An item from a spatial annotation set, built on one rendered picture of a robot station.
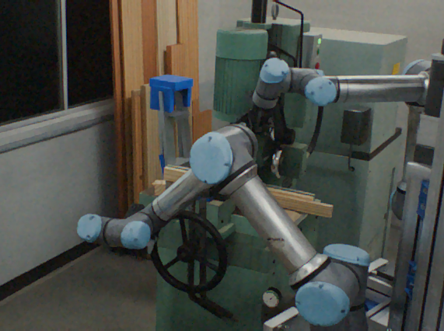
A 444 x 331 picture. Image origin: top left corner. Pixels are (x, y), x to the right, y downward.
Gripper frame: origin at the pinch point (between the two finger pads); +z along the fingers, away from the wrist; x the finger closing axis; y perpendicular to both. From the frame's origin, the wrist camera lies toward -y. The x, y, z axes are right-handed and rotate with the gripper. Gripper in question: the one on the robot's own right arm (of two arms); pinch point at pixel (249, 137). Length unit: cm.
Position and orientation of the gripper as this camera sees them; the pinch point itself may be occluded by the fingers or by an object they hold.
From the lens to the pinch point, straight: 216.8
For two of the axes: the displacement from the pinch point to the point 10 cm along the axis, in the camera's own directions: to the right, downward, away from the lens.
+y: 1.7, 8.0, -5.8
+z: -1.8, 6.0, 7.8
